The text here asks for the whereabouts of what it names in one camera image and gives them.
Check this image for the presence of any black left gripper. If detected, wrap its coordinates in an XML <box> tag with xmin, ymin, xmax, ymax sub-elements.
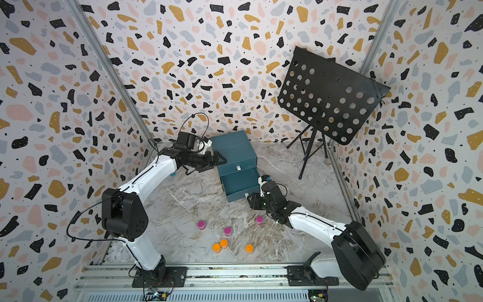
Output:
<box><xmin>187</xmin><ymin>151</ymin><xmax>227</xmax><ymax>172</ymax></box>

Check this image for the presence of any teal drawer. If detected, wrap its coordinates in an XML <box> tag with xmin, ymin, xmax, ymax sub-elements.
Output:
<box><xmin>220</xmin><ymin>168</ymin><xmax>260</xmax><ymax>203</ymax></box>

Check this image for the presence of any orange paint can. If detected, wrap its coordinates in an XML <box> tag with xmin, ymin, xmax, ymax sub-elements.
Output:
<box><xmin>245</xmin><ymin>244</ymin><xmax>254</xmax><ymax>254</ymax></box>
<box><xmin>220</xmin><ymin>239</ymin><xmax>228</xmax><ymax>249</ymax></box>
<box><xmin>213</xmin><ymin>243</ymin><xmax>221</xmax><ymax>253</ymax></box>

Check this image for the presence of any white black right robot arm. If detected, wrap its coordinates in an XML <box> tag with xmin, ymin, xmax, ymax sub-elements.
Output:
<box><xmin>245</xmin><ymin>176</ymin><xmax>386</xmax><ymax>291</ymax></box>

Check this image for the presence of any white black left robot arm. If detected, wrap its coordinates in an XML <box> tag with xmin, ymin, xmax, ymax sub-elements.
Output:
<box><xmin>101</xmin><ymin>132</ymin><xmax>227</xmax><ymax>283</ymax></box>

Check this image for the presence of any teal drawer cabinet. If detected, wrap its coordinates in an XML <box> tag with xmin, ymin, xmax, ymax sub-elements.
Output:
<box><xmin>210</xmin><ymin>131</ymin><xmax>257</xmax><ymax>176</ymax></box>

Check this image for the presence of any black perforated music stand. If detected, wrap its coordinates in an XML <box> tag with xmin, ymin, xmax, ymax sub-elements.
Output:
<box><xmin>277</xmin><ymin>47</ymin><xmax>390</xmax><ymax>162</ymax></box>

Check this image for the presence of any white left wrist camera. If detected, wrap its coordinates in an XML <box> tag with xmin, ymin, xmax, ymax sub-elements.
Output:
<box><xmin>196</xmin><ymin>137</ymin><xmax>212</xmax><ymax>155</ymax></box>

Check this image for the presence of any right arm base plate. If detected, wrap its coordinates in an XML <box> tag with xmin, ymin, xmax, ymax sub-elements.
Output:
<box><xmin>286</xmin><ymin>265</ymin><xmax>340</xmax><ymax>286</ymax></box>

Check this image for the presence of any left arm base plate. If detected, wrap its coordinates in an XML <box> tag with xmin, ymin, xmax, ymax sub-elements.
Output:
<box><xmin>132</xmin><ymin>266</ymin><xmax>188</xmax><ymax>288</ymax></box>

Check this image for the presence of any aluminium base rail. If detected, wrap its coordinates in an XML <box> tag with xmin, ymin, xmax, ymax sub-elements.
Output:
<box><xmin>72</xmin><ymin>264</ymin><xmax>399</xmax><ymax>301</ymax></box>

